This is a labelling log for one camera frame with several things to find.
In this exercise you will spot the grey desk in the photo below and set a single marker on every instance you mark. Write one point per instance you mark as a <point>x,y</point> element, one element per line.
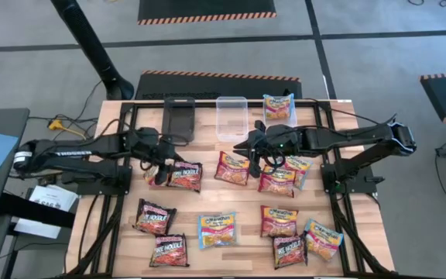
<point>2,118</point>

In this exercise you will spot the black plastic bin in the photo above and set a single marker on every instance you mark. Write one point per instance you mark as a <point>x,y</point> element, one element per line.
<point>178,120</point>

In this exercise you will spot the red Maruchan roast beef packet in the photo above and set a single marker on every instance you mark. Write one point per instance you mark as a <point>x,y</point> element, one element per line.
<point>149,176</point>
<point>277,184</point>
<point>231,170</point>
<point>279,222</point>

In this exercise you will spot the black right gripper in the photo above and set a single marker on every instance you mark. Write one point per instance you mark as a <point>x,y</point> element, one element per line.
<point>281,139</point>

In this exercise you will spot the yellow power plug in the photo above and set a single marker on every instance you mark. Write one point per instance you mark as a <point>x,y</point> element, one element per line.
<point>55,124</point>

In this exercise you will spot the black aluminium table frame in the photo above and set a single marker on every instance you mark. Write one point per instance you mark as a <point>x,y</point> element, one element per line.
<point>205,104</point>

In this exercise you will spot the white paper sheet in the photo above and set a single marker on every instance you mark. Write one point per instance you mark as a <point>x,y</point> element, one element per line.
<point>52,197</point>

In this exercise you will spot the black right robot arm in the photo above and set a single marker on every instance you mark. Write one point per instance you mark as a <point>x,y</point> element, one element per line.
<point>343,137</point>

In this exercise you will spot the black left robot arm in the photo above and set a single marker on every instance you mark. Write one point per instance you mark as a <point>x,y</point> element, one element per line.
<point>72,153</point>

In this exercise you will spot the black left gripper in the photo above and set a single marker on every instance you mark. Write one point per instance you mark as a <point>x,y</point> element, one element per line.
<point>159,149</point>

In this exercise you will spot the black desk crossbar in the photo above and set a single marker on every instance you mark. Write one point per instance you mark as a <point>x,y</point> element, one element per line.
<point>33,209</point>

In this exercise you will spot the black Maruchan fire noodle packet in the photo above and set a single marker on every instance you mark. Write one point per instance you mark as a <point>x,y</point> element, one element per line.
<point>186,176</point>
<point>169,252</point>
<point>289,252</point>
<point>154,219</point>

